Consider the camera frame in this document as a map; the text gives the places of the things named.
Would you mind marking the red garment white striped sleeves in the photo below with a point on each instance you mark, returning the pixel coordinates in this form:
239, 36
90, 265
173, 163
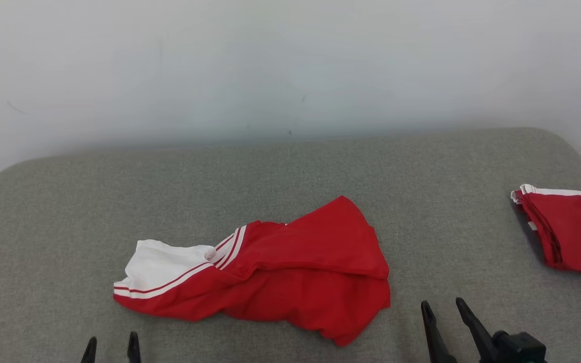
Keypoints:
310, 262

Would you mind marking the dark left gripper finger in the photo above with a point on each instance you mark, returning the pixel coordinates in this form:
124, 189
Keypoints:
89, 351
133, 349

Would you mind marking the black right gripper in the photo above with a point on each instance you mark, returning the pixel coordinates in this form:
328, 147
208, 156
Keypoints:
520, 348

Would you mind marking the red garment wide white band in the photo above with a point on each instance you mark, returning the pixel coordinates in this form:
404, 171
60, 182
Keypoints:
578, 232

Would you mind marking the grey fabric sofa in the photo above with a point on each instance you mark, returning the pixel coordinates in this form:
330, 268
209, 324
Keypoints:
270, 176

